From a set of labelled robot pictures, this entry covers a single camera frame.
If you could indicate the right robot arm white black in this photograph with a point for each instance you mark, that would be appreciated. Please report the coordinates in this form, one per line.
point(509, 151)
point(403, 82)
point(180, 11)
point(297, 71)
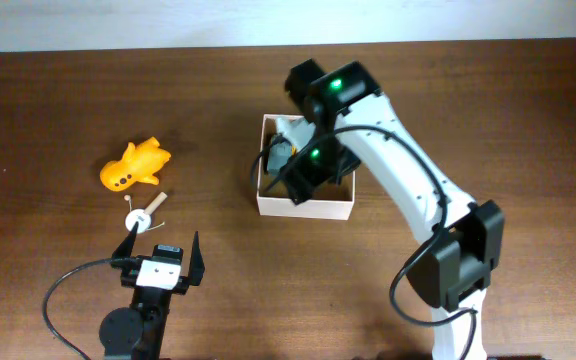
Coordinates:
point(344, 121)

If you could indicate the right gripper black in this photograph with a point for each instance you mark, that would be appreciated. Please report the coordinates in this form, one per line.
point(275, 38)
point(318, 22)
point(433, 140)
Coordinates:
point(308, 173)

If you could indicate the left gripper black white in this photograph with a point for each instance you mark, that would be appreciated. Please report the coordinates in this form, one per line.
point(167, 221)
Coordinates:
point(196, 265)

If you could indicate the grey yellow toy car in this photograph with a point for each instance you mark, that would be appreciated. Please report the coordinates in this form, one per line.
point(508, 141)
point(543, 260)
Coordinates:
point(280, 152)

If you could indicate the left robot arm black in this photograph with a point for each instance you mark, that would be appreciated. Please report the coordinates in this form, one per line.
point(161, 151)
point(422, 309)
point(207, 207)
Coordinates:
point(137, 331)

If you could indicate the orange rubber animal toy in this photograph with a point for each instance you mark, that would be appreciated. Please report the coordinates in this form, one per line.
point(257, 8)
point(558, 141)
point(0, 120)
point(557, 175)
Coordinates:
point(138, 164)

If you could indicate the pink cardboard box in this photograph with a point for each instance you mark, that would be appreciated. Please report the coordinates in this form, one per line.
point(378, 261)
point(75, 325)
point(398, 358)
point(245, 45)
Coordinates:
point(330, 201)

